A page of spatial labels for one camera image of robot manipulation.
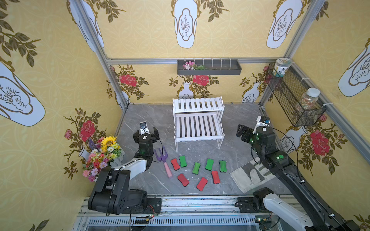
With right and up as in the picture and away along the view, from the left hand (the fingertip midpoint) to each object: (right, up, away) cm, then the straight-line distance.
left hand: (140, 129), depth 88 cm
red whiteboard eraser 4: (+45, -26, -5) cm, 53 cm away
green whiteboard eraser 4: (+51, -22, -1) cm, 55 cm away
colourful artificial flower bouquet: (-16, -10, -12) cm, 22 cm away
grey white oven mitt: (+66, -26, -4) cm, 71 cm away
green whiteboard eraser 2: (+34, -23, -2) cm, 41 cm away
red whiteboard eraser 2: (+26, -28, -5) cm, 38 cm away
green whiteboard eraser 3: (+42, -21, 0) cm, 47 cm away
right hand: (+61, +3, -12) cm, 62 cm away
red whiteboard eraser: (+21, -21, 0) cm, 30 cm away
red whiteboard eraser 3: (+38, -29, -6) cm, 48 cm away
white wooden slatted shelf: (+36, +7, +7) cm, 37 cm away
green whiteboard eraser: (+26, -19, +2) cm, 32 cm away
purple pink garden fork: (+13, -18, +5) cm, 23 cm away
